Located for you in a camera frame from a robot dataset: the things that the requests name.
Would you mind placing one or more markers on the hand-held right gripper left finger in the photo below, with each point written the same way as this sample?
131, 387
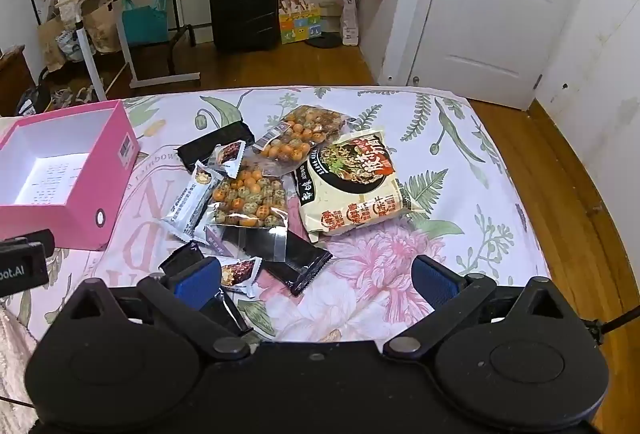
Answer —
197, 281

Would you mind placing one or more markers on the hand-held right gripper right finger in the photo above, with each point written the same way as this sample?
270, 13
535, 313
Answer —
435, 281

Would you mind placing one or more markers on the small nut bar packet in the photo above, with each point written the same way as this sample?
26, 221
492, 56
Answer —
229, 155
241, 275

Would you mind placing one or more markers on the black snack packet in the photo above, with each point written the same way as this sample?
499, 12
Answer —
300, 264
230, 314
210, 147

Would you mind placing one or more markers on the white wafer bar packet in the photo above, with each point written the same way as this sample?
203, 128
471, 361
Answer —
187, 204

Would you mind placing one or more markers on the clear bag of coated peanuts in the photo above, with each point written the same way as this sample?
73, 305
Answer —
300, 137
250, 196

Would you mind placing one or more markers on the pink cardboard box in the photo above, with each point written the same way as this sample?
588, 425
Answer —
95, 194

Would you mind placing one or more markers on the fuzzy white blanket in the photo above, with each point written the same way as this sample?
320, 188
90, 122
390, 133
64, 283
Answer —
12, 344

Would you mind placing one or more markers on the instant noodle bag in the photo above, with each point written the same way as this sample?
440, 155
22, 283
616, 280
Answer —
350, 189

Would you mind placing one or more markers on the pair of shoes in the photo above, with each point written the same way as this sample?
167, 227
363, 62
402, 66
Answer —
75, 95

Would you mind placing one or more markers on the grey patterned bag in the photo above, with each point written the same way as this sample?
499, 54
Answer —
69, 45

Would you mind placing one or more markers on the brown paper bag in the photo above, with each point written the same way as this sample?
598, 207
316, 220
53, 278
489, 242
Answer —
102, 29

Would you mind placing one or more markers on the black round stand base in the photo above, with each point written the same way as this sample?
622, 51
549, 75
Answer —
324, 41

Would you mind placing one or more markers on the teal bag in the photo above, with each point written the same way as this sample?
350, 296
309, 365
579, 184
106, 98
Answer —
142, 22

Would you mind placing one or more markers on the white plastic bag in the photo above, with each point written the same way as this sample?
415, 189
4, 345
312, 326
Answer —
351, 22

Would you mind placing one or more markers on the colourful gift bag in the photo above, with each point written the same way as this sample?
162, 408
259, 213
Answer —
300, 22

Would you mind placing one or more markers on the black suitcase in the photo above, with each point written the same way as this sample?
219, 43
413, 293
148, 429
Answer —
244, 4

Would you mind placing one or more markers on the white door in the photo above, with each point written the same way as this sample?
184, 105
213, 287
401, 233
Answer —
500, 4

